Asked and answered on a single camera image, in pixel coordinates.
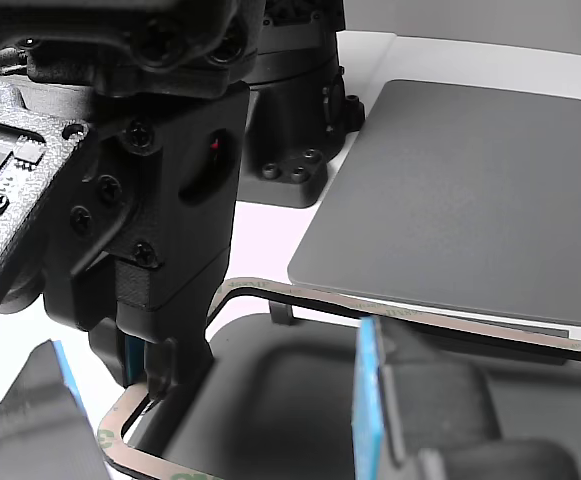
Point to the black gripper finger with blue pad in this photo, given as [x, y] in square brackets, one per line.
[420, 410]
[30, 425]

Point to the black gripper oval hole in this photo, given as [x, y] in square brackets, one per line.
[170, 225]

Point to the tan rectangular adhesive frame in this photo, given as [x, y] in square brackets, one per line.
[110, 432]

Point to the black six-joint robot arm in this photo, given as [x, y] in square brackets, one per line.
[290, 125]

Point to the grey holder plate with ridges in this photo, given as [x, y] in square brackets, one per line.
[280, 400]

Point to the flat grey plate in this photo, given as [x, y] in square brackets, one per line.
[445, 200]

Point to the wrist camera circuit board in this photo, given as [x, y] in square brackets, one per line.
[0, 200]

